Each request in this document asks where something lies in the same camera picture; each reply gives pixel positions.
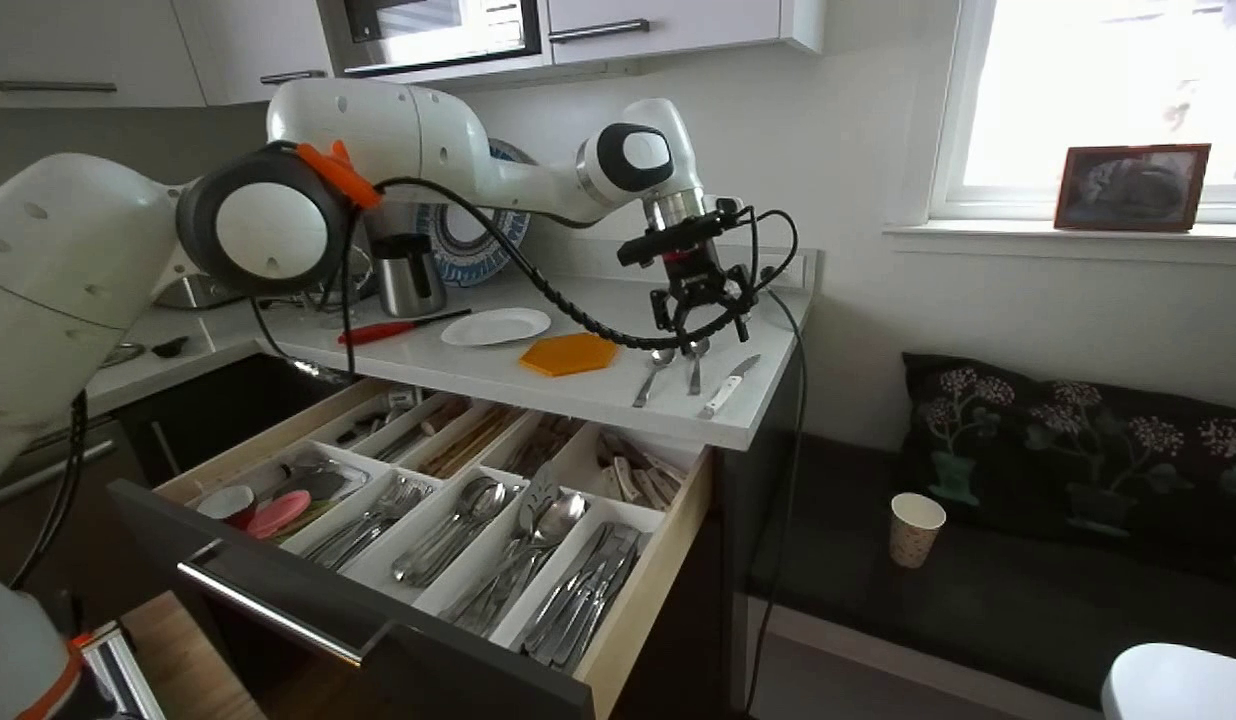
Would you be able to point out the wooden chopstick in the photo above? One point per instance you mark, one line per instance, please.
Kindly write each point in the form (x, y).
(465, 442)
(455, 439)

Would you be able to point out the steel table knife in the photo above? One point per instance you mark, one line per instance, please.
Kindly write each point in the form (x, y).
(608, 585)
(569, 593)
(588, 593)

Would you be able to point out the steel tablespoon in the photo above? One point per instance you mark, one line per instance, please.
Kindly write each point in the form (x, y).
(528, 563)

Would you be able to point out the small black counter object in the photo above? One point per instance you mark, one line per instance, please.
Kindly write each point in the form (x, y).
(169, 347)

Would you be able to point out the steel fork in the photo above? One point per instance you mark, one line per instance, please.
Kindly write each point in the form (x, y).
(360, 529)
(377, 529)
(388, 529)
(351, 529)

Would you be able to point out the white upper cabinet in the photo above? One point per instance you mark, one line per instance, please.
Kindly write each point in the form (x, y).
(721, 26)

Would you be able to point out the paper cup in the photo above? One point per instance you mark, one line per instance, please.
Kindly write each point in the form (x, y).
(919, 535)

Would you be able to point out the blue patterned decorative plate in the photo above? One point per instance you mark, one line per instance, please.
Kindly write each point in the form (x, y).
(491, 244)

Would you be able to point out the dark kitchen utensil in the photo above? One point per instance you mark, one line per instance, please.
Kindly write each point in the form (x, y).
(542, 444)

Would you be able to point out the large steel serving spoon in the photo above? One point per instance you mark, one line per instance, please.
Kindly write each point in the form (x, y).
(565, 511)

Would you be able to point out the bench with dark cushion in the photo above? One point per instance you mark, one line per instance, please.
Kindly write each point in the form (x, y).
(1017, 602)

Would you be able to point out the white plate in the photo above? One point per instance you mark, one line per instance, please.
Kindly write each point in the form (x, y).
(496, 331)

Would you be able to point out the white wall outlet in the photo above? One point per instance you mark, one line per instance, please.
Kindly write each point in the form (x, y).
(793, 265)

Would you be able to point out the white framed window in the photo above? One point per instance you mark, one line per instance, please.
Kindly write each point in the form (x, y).
(1111, 82)

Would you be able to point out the built-in black microwave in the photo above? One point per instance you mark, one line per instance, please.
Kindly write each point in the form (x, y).
(431, 32)

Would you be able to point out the dark base cabinet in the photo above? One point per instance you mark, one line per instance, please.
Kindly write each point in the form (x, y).
(717, 572)

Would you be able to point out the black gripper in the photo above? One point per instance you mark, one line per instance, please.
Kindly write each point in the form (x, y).
(699, 274)

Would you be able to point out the dark picture frame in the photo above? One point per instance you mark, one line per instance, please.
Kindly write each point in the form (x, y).
(1128, 186)

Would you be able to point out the white side table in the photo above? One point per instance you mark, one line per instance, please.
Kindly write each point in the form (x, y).
(1179, 685)

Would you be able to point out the white cutlery organizer tray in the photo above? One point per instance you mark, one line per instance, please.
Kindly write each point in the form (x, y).
(374, 563)
(310, 539)

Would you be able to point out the wooden drawer with dark front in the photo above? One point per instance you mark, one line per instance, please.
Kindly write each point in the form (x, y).
(468, 683)

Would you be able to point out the steel coffee carafe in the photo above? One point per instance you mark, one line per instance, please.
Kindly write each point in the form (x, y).
(410, 281)

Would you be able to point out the orange flat lid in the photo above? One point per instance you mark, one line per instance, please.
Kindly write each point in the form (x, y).
(569, 353)

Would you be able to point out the dark floral pillow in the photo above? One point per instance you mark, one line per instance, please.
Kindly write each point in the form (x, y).
(1042, 453)

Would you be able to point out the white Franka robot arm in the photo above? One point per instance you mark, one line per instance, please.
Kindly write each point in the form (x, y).
(417, 133)

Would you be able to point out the steel teaspoon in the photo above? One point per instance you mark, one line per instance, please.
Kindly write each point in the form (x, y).
(491, 499)
(446, 542)
(462, 525)
(431, 548)

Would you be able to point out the black steel bottle opener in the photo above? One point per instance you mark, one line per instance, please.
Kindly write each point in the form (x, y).
(370, 427)

